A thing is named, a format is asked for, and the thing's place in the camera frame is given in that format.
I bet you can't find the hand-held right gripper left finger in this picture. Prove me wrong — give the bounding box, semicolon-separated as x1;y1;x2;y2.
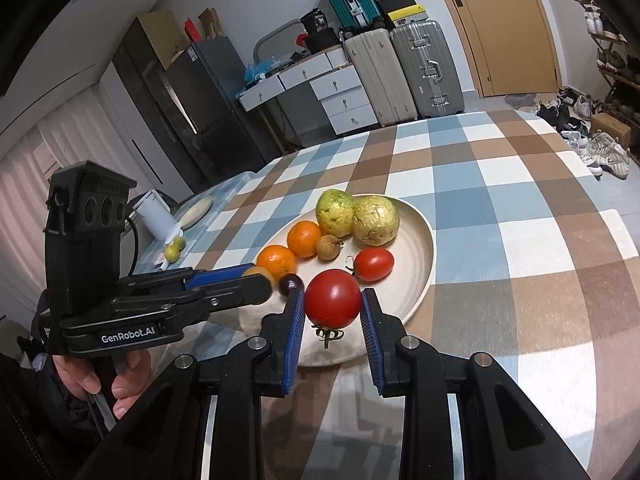
85;287;306;480

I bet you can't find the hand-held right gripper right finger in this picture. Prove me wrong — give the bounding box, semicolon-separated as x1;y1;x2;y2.
361;287;591;480

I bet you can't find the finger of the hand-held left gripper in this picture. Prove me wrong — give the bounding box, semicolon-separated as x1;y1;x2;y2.
200;275;275;317
117;262;257;295

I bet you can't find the orange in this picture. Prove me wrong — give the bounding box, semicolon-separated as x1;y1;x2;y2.
286;220;323;259
256;244;297;281

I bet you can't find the dark purple plum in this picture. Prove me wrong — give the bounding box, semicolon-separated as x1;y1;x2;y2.
277;273;305;297

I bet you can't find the red tomato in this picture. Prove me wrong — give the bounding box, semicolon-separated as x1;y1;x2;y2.
304;269;362;350
349;248;395;282

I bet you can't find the cream round plate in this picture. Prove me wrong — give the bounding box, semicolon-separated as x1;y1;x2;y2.
240;193;437;367

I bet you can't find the person's left forearm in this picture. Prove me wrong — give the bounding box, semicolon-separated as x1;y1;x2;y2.
0;355;108;480

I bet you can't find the person's left hand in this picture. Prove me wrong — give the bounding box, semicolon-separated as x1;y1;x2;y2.
52;350;151;418

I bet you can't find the small cream plate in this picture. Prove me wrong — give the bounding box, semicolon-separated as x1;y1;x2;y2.
180;196;213;231

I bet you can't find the white curtain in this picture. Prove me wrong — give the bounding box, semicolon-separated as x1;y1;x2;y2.
0;85;126;311

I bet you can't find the green guava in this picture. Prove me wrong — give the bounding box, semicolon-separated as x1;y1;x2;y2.
315;189;357;238

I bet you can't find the yellow guava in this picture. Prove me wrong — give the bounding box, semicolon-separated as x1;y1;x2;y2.
352;196;400;247

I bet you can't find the dark wardrobe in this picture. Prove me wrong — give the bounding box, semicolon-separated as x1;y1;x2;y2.
111;16;211;193

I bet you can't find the grey fridge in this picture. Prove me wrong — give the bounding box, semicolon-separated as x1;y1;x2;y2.
164;37;266;176

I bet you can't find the blue plastic bag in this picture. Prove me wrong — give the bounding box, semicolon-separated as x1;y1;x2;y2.
243;57;278;83

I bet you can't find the white desk with drawers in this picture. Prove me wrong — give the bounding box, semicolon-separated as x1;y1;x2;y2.
237;47;378;136

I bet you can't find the large cardboard box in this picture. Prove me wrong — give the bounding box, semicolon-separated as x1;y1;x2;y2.
137;10;191;71

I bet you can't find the brown box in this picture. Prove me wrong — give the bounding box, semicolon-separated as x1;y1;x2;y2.
198;7;223;39

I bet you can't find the beige suitcase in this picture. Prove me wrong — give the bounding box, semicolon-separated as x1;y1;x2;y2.
344;29;418;127

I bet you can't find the black bag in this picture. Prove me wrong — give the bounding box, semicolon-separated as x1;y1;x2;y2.
305;30;341;53

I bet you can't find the black printed box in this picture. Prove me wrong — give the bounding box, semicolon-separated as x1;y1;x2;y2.
300;8;331;33

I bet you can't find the silver suitcase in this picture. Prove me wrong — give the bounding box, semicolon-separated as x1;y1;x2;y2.
390;20;465;119

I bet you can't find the pile of sneakers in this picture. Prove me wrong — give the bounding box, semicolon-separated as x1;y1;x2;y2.
535;87;631;181

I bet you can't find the yellow and black shoe box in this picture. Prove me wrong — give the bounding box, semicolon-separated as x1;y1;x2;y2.
387;4;427;27

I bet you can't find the plain black shoe box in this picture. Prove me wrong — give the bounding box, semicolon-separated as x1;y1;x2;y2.
377;0;418;16

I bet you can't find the wooden door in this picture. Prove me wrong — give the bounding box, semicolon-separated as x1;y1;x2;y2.
425;0;561;98

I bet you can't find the wooden shoe rack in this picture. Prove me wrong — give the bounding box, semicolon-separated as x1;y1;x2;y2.
570;0;640;136

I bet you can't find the black cable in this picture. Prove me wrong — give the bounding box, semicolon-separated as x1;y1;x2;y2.
122;212;142;275

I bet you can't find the grey arched frame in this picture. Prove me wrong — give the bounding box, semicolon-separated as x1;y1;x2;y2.
252;19;303;61

